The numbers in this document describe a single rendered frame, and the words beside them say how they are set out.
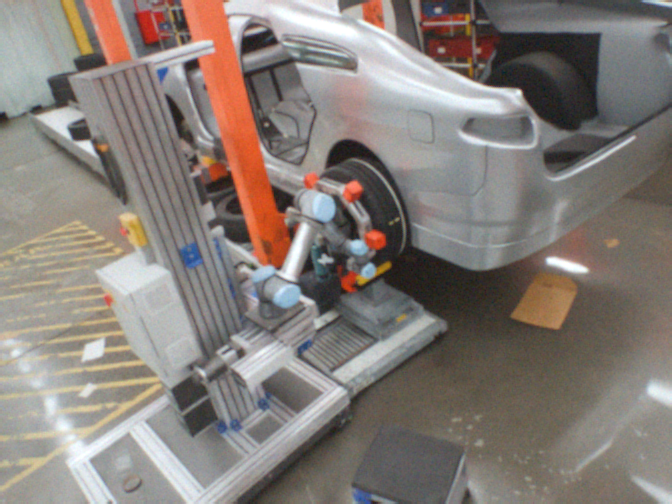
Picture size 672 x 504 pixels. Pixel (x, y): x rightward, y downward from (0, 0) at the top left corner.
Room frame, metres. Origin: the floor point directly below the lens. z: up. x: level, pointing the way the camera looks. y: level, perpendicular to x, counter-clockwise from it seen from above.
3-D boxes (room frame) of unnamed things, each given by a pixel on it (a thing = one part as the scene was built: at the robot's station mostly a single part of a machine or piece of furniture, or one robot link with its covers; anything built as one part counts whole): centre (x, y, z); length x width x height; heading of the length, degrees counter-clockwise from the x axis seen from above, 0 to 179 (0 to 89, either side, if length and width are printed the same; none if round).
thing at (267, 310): (2.17, 0.35, 0.87); 0.15 x 0.15 x 0.10
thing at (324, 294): (3.14, 0.08, 0.26); 0.42 x 0.18 x 0.35; 121
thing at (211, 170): (4.99, 1.14, 0.69); 0.52 x 0.17 x 0.35; 121
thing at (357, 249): (2.34, -0.11, 0.95); 0.11 x 0.08 x 0.11; 33
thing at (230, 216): (4.33, 0.62, 0.39); 0.66 x 0.66 x 0.24
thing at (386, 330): (2.95, -0.20, 0.13); 0.50 x 0.36 x 0.10; 31
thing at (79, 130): (9.10, 3.54, 0.39); 0.66 x 0.66 x 0.24
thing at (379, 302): (2.95, -0.20, 0.32); 0.40 x 0.30 x 0.28; 31
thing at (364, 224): (2.86, -0.05, 0.85); 0.54 x 0.07 x 0.54; 31
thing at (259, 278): (2.17, 0.35, 0.98); 0.13 x 0.12 x 0.14; 33
